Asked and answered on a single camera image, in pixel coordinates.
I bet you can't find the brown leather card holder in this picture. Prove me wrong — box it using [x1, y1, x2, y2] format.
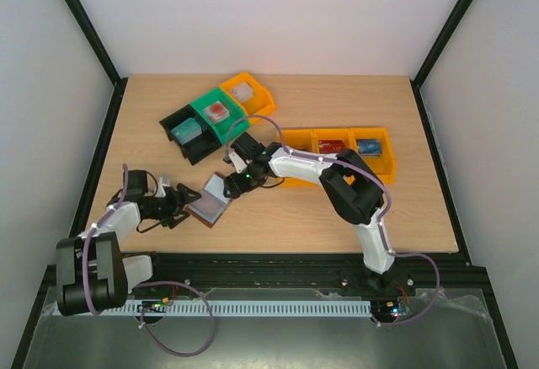
[186, 173, 232, 228]

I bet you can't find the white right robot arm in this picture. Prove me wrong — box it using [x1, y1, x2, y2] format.
[224, 133, 397, 295]

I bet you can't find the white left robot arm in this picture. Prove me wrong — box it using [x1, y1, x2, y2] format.
[56, 166, 201, 316]

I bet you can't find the teal card stack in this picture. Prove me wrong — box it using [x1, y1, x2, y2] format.
[171, 118, 202, 145]

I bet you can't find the red white card stack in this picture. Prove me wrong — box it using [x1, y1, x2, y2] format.
[203, 101, 230, 124]

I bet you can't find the blue card stack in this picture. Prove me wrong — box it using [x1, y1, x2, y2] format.
[356, 139, 382, 158]

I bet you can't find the black bin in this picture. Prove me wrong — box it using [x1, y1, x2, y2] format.
[159, 104, 221, 165]

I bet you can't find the green bin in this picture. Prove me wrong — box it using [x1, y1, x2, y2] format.
[190, 88, 249, 144]

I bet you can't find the yellow bin near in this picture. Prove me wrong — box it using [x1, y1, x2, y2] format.
[281, 129, 319, 188]

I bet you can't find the yellow bin left group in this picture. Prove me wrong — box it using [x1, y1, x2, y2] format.
[218, 72, 276, 124]

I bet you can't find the yellow bin middle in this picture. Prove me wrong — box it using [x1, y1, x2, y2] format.
[311, 128, 358, 160]

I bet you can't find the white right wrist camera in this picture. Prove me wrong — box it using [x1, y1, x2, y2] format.
[223, 150, 247, 174]

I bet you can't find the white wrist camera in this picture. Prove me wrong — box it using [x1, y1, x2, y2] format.
[223, 150, 247, 174]
[155, 176, 171, 198]

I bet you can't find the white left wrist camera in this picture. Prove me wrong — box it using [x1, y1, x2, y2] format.
[155, 176, 171, 198]

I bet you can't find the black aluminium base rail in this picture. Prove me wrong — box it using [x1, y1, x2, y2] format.
[142, 253, 426, 292]

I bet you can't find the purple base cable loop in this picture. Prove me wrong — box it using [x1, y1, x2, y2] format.
[136, 280, 218, 356]

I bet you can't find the white slotted cable duct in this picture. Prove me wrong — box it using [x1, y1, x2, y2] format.
[102, 300, 371, 318]

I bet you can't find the black frame post left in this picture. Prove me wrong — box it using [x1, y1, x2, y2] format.
[64, 0, 122, 86]

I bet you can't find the black frame post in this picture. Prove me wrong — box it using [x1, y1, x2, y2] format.
[64, 0, 122, 86]
[412, 0, 474, 88]

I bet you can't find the black frame post right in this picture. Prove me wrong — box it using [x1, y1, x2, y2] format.
[412, 0, 474, 88]

